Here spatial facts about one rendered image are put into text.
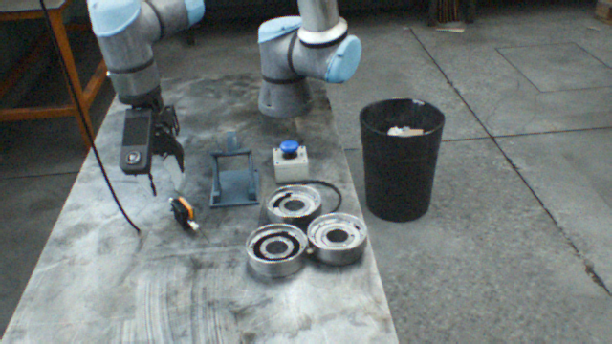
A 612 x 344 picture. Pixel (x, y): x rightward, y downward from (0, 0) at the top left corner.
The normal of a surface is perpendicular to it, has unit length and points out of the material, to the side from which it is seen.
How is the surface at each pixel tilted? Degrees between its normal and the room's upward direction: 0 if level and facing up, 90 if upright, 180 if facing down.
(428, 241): 0
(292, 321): 0
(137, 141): 34
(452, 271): 0
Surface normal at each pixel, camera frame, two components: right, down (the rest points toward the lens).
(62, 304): -0.05, -0.84
